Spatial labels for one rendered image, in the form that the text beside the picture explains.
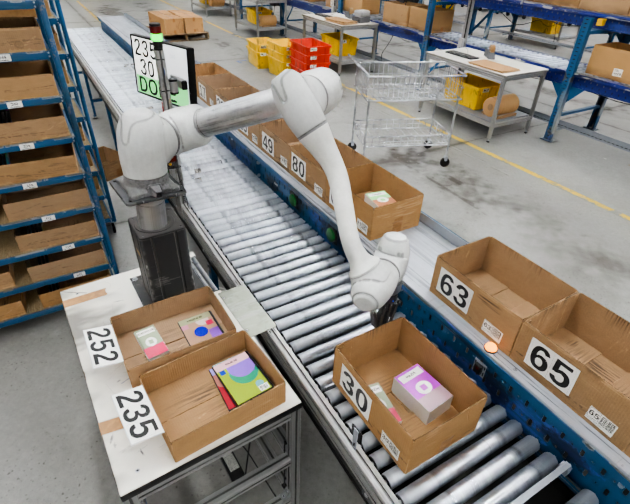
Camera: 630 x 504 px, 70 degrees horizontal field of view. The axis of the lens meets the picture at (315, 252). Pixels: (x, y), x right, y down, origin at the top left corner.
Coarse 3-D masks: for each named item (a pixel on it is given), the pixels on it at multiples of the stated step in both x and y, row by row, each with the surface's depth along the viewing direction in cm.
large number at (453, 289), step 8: (440, 272) 169; (448, 272) 166; (440, 280) 171; (448, 280) 167; (456, 280) 163; (440, 288) 172; (448, 288) 168; (456, 288) 164; (464, 288) 161; (448, 296) 169; (456, 296) 165; (464, 296) 162; (456, 304) 167; (464, 304) 163; (464, 312) 164
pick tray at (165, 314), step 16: (208, 288) 182; (160, 304) 174; (176, 304) 178; (192, 304) 182; (208, 304) 186; (112, 320) 166; (128, 320) 170; (144, 320) 174; (160, 320) 178; (176, 320) 178; (224, 320) 174; (128, 336) 170; (160, 336) 171; (176, 336) 171; (224, 336) 161; (128, 352) 164; (176, 352) 153; (128, 368) 158; (144, 368) 149
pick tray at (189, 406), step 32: (192, 352) 153; (224, 352) 162; (256, 352) 159; (160, 384) 151; (192, 384) 153; (160, 416) 143; (192, 416) 143; (224, 416) 134; (256, 416) 144; (192, 448) 133
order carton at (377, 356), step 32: (352, 352) 155; (384, 352) 166; (416, 352) 159; (384, 384) 156; (448, 384) 148; (384, 416) 131; (416, 416) 146; (448, 416) 146; (384, 448) 137; (416, 448) 125
